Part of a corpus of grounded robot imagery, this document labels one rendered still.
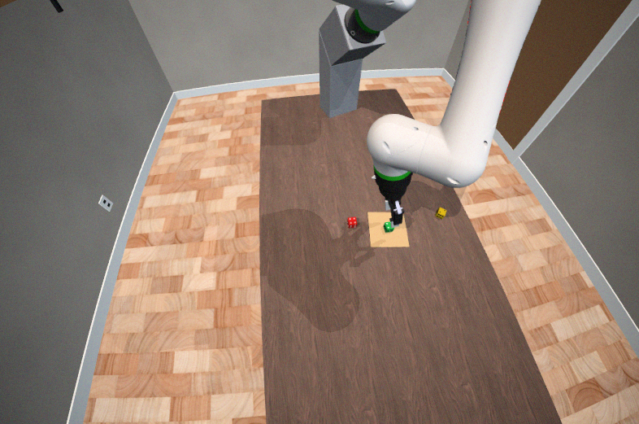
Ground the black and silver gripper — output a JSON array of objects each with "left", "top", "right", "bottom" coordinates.
[{"left": 379, "top": 187, "right": 406, "bottom": 228}]

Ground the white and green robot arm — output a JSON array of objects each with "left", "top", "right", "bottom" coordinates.
[{"left": 333, "top": 0, "right": 541, "bottom": 192}]

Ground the tan flat mat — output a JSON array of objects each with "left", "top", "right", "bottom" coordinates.
[{"left": 367, "top": 212, "right": 409, "bottom": 247}]

